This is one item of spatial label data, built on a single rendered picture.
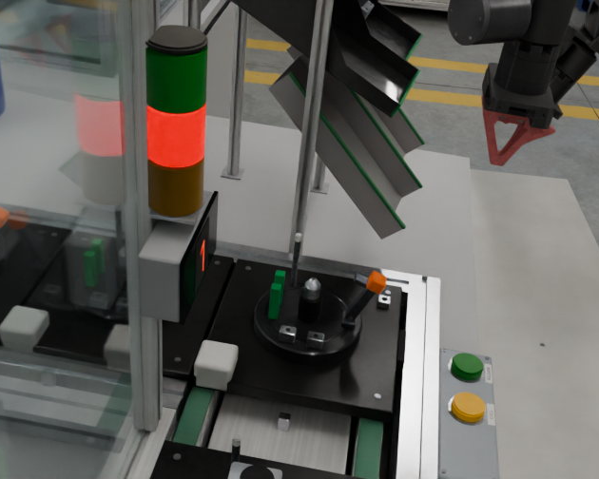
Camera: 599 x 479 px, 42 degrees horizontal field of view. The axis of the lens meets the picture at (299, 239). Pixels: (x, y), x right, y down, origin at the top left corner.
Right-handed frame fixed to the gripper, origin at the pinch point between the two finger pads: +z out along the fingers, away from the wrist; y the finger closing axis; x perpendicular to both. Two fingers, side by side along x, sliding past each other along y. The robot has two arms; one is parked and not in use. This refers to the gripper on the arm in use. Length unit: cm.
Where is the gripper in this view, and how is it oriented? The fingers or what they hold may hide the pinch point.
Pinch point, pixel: (497, 158)
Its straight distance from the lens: 91.9
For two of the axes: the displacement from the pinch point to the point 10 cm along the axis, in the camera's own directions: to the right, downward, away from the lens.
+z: -1.2, 8.1, 5.7
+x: 9.8, 1.9, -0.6
